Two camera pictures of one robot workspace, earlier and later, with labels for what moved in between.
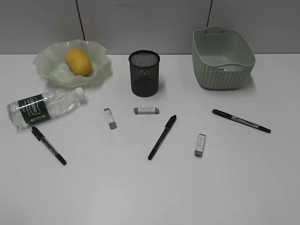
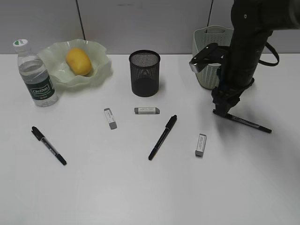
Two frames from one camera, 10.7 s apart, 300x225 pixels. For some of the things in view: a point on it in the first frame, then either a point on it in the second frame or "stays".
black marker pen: [241, 120] stays
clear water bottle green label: [34, 108] to [36, 75]
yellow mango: [78, 62] stays
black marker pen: [168, 125] stays
